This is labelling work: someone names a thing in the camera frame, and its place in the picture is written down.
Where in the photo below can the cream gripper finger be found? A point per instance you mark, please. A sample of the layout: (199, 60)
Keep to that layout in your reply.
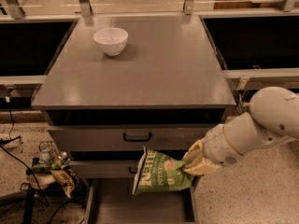
(202, 167)
(195, 153)

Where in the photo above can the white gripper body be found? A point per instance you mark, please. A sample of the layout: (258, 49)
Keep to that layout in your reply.
(219, 146)

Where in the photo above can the green jalapeno chip bag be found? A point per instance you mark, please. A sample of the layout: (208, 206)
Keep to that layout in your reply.
(159, 172)

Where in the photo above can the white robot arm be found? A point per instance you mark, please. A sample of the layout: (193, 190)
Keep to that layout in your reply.
(272, 119)

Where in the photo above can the grey top drawer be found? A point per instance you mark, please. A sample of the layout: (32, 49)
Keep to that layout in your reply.
(95, 138)

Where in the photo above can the grey open bottom drawer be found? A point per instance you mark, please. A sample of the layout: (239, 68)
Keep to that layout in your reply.
(110, 201)

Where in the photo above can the grey drawer cabinet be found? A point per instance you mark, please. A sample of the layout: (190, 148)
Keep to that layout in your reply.
(166, 76)

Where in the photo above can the grey middle drawer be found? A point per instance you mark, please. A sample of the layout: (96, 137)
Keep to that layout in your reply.
(104, 169)

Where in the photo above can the green snack bag on floor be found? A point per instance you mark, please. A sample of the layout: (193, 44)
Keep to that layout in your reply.
(46, 168)

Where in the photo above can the white ceramic bowl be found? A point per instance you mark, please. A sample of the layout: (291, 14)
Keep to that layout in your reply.
(111, 41)

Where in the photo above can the clear plastic bottle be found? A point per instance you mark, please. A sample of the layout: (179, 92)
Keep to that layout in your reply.
(45, 151)

